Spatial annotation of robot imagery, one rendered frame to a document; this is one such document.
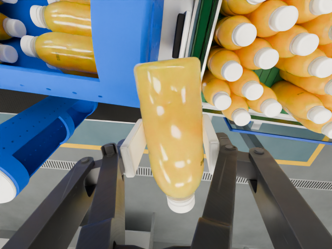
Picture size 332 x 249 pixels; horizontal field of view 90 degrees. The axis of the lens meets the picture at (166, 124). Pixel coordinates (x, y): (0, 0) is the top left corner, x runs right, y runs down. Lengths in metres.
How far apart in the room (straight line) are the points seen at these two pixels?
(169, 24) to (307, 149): 2.10
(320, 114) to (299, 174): 2.11
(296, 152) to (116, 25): 2.25
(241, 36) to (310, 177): 2.47
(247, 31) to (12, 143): 0.95
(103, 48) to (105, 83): 0.05
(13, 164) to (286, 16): 0.99
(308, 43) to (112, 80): 0.37
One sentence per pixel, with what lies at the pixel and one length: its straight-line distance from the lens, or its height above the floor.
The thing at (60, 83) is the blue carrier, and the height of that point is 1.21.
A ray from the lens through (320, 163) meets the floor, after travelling 2.63.
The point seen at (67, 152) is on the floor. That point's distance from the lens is 2.31.
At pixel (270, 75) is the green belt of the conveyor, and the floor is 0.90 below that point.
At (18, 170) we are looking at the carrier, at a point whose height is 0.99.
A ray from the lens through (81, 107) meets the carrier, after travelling 1.64.
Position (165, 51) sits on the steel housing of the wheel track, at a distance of 0.53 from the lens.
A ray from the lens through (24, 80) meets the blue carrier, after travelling 0.34.
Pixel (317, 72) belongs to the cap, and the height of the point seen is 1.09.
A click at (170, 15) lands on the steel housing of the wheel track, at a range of 0.53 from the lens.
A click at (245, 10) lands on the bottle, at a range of 0.43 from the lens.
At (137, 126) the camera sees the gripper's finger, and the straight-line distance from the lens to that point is 0.18.
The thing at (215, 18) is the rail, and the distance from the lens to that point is 0.48.
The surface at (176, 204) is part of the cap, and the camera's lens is 0.24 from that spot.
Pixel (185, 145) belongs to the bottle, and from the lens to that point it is 0.17.
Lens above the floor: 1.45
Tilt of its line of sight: 59 degrees down
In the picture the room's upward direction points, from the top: 176 degrees counter-clockwise
